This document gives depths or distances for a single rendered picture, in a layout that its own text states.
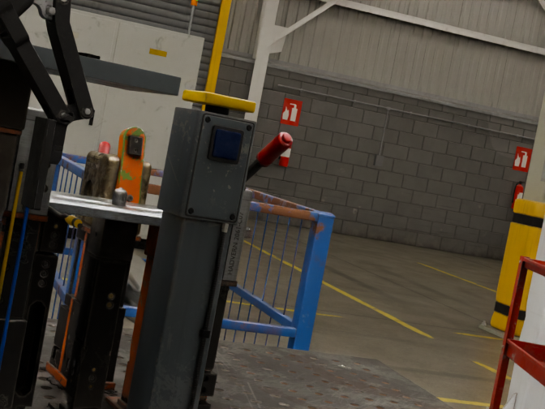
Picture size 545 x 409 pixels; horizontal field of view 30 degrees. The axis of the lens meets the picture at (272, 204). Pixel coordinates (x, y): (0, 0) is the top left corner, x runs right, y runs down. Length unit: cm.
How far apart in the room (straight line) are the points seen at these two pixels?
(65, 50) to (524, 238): 756
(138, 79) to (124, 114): 825
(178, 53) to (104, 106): 82
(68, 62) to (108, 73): 18
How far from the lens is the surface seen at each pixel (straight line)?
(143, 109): 926
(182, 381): 109
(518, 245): 830
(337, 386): 195
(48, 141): 79
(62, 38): 79
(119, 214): 132
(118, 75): 97
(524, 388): 516
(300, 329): 330
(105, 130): 920
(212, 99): 105
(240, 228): 126
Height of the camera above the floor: 111
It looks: 3 degrees down
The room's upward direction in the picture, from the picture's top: 11 degrees clockwise
